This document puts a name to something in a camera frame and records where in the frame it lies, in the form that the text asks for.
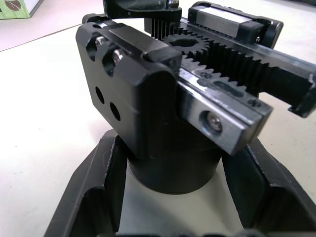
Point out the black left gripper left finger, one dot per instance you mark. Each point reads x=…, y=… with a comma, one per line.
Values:
x=89, y=207

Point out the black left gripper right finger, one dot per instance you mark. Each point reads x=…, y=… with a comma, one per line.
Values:
x=279, y=207

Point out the black gripper body workpiece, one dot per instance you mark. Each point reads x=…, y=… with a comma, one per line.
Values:
x=153, y=103

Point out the black ribbed finger piece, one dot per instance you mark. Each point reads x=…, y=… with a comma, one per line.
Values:
x=138, y=8

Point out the green and white box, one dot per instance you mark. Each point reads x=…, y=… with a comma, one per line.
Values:
x=12, y=8

